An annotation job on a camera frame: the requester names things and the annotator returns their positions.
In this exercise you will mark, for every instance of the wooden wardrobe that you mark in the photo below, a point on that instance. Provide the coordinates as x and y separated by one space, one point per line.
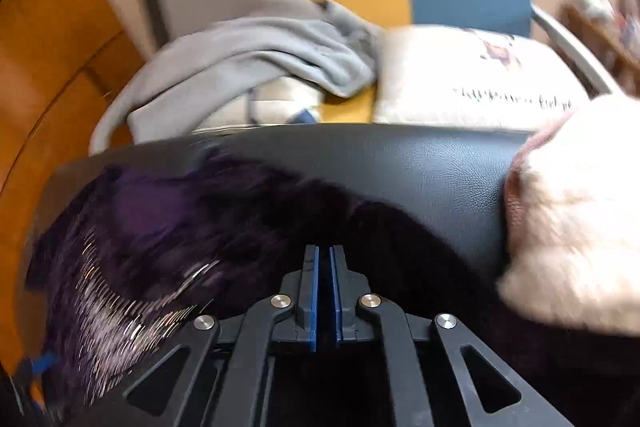
50 82

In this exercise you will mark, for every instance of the grey hoodie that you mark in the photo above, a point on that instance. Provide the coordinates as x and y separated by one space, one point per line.
240 52

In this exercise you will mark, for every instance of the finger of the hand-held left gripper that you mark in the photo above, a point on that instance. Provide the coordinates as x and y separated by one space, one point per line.
42 363

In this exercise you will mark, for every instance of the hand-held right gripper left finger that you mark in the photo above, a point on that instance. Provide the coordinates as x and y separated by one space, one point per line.
313 297

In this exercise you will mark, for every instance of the purple velvet garment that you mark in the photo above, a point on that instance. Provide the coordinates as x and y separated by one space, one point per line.
175 232

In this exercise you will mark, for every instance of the cream printed cushion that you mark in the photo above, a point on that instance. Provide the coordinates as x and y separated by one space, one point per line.
450 67

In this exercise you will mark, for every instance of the cream knit sweater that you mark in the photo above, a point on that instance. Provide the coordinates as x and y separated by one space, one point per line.
575 217

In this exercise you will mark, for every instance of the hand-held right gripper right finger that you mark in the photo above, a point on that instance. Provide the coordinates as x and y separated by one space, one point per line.
336 297

